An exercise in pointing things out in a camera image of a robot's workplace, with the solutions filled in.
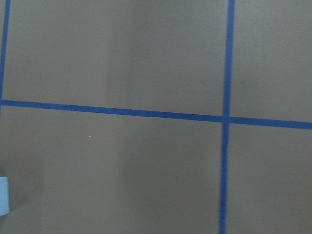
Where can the light blue foam block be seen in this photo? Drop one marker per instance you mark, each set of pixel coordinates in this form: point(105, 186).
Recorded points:
point(4, 196)

